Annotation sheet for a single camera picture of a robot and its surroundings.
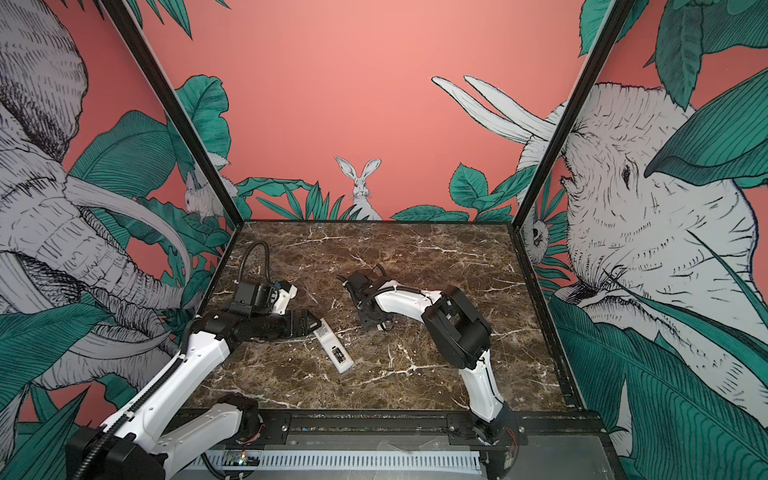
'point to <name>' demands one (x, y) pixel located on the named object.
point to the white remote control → (333, 347)
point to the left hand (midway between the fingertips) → (308, 321)
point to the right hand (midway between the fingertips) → (370, 315)
